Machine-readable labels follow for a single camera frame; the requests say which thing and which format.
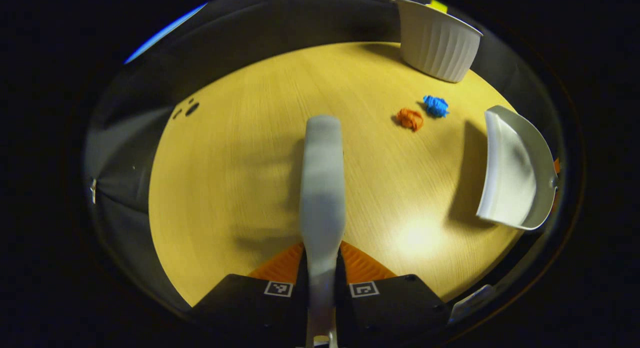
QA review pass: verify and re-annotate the white ribbed garbage bin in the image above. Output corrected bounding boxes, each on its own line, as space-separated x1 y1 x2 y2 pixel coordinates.
390 0 484 83

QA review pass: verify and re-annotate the white dustpan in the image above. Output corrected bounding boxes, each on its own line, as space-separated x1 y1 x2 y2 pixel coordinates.
476 105 559 231

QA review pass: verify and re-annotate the blue paper trash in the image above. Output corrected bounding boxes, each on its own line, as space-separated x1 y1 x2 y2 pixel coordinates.
423 95 450 118

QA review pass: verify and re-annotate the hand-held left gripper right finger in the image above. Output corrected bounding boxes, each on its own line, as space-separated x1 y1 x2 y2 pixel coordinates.
336 240 451 348

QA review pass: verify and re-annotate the orange paper trash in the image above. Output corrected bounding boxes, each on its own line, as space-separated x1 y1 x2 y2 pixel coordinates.
396 108 425 132

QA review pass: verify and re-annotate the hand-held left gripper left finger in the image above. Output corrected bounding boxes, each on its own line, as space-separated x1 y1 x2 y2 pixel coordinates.
192 242 308 348

